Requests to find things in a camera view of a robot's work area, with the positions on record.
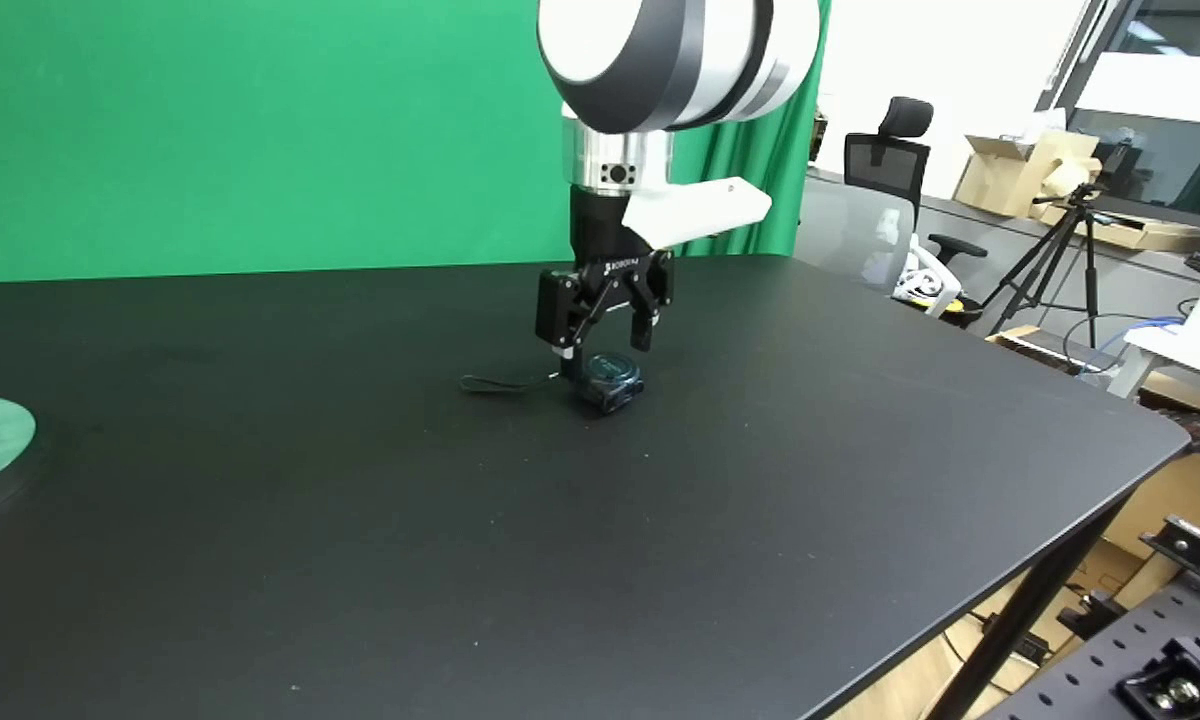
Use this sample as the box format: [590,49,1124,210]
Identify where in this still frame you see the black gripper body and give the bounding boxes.
[569,181,659,276]

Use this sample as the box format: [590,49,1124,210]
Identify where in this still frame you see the blue black measuring tape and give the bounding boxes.
[562,349,652,420]

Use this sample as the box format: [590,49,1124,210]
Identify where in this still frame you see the grey mesh chair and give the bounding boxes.
[797,175,920,292]

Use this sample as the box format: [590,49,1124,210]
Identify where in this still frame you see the white patterned bag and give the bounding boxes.
[893,245,970,321]

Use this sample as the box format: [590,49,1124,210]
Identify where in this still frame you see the black office chair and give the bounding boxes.
[839,93,994,271]

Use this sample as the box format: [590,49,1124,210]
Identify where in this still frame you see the green fabric backdrop curtain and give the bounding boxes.
[0,0,835,288]

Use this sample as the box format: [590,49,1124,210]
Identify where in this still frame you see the open cardboard box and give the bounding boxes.
[954,128,1103,224]

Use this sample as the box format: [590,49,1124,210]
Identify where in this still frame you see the black table leg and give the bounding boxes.
[926,495,1138,720]

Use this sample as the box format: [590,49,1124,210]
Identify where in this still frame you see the black perforated optical breadboard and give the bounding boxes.
[976,570,1200,720]

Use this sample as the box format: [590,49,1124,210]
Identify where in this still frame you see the black clamp with silver screw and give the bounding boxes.
[1118,637,1200,720]

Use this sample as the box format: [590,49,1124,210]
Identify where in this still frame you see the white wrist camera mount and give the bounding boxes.
[620,175,778,255]

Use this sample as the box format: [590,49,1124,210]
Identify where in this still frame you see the black camera tripod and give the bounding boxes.
[976,181,1130,354]

